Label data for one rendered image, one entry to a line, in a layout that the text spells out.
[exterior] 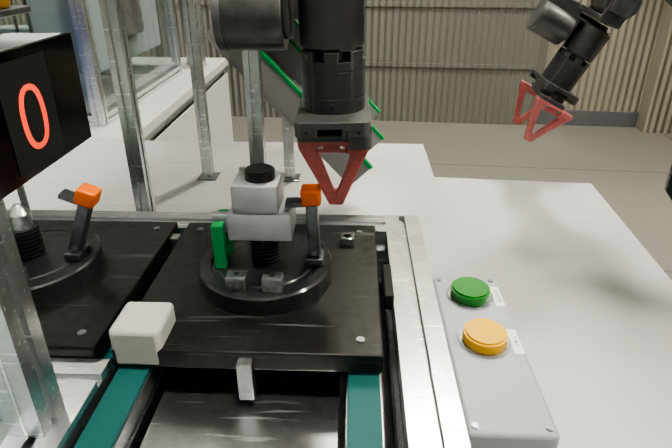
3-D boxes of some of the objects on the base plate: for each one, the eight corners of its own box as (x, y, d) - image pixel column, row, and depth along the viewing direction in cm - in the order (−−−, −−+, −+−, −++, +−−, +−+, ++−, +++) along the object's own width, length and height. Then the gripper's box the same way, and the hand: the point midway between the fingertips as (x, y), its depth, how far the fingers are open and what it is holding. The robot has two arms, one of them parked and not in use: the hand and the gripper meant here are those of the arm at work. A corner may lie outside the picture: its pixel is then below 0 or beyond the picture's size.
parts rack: (300, 174, 111) (285, -331, 77) (276, 269, 78) (230, -542, 44) (201, 173, 112) (143, -328, 78) (136, 266, 78) (-15, -534, 45)
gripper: (373, 54, 42) (371, 227, 48) (369, 35, 51) (368, 183, 57) (287, 56, 42) (297, 227, 48) (299, 37, 51) (306, 183, 58)
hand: (336, 196), depth 53 cm, fingers closed
